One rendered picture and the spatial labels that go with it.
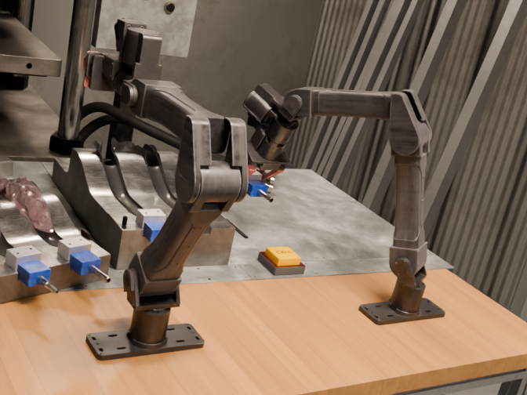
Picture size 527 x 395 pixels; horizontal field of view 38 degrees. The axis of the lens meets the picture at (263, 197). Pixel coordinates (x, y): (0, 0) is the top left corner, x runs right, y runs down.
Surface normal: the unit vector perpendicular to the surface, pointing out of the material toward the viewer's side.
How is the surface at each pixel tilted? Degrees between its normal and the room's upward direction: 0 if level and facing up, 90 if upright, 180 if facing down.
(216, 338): 0
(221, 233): 90
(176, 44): 90
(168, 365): 0
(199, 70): 90
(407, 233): 77
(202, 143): 63
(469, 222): 90
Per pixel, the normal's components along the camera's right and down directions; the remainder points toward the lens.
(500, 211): -0.84, 0.00
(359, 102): -0.46, 0.15
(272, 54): 0.51, 0.39
